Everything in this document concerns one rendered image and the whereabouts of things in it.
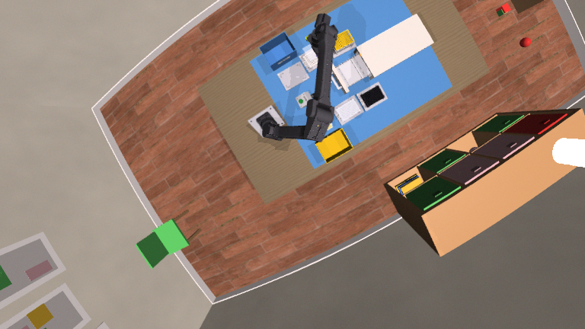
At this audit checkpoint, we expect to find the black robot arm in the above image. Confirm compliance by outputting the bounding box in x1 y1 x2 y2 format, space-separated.
256 13 338 142

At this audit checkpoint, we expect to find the yellow open-top bin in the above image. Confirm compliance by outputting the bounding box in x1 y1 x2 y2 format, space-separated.
315 129 353 163

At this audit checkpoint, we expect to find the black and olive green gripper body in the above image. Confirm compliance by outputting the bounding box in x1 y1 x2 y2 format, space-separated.
307 34 318 57

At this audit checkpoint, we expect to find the blue bench mat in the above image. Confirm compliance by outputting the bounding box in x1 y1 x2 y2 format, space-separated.
250 0 452 169

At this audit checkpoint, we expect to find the blue open-top box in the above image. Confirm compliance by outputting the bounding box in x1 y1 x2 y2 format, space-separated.
259 31 297 71

